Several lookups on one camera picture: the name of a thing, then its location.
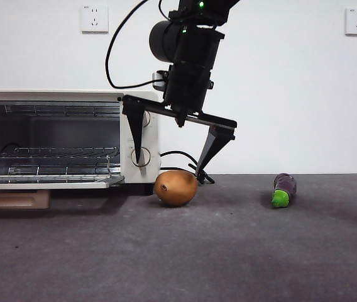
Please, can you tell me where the black oven power cable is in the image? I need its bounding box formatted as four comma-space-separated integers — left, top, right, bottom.
159, 150, 216, 186

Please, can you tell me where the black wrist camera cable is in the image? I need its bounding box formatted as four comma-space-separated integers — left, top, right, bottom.
105, 0, 167, 90

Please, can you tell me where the brown potato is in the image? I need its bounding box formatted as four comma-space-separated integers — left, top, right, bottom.
154, 169, 199, 208

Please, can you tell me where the white toaster oven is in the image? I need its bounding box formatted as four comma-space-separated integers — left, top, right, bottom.
0, 89, 162, 196

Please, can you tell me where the purple toy eggplant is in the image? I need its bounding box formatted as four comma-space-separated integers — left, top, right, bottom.
271, 172, 298, 209

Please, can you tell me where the glass oven door with handle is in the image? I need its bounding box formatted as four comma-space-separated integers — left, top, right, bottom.
0, 174, 125, 211

